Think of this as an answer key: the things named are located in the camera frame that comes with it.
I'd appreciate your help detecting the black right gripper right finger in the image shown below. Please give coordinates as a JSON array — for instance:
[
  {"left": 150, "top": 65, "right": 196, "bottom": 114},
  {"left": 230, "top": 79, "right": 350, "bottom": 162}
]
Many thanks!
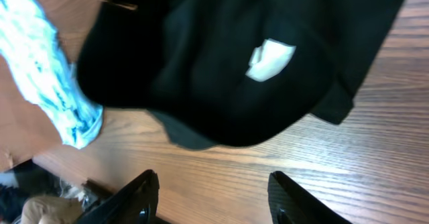
[{"left": 267, "top": 171, "right": 351, "bottom": 224}]

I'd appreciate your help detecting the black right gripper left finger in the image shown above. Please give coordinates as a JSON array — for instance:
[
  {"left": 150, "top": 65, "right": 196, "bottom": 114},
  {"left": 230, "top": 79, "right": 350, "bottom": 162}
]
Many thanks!
[{"left": 75, "top": 170, "right": 160, "bottom": 224}]

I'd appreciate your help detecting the black t-shirt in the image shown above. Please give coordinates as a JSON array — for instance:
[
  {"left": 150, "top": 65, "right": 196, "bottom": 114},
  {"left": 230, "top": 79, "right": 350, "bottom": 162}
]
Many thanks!
[{"left": 76, "top": 0, "right": 404, "bottom": 150}]

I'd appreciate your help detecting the clutter beyond table edge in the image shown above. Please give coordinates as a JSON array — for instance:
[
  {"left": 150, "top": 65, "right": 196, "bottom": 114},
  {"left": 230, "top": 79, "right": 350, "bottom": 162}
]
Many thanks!
[{"left": 1, "top": 160, "right": 106, "bottom": 224}]

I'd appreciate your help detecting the light blue t-shirt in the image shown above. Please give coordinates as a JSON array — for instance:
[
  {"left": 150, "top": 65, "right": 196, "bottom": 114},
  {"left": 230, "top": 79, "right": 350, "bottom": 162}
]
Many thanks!
[{"left": 1, "top": 0, "right": 103, "bottom": 149}]

